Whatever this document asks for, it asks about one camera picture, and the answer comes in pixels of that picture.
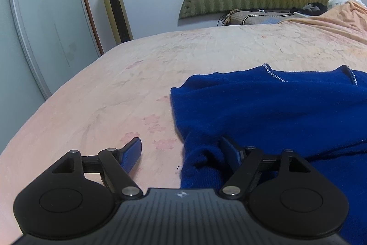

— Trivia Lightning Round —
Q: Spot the blue knit sweater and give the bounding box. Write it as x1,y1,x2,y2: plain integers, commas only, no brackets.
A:
171,64,366,244

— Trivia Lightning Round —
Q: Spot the black clothing on pillow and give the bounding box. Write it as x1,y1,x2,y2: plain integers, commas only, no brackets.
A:
290,3,328,16

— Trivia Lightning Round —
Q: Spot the pink bed blanket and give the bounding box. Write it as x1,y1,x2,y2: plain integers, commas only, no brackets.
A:
1,22,366,244

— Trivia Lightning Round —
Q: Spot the gold tower fan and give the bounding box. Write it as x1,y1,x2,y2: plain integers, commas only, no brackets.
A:
103,0,133,45

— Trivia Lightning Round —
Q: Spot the frosted sliding wardrobe door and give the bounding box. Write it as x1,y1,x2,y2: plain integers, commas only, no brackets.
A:
1,0,101,148

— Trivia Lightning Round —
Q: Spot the orange bed sheet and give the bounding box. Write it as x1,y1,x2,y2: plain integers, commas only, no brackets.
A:
281,0,366,44

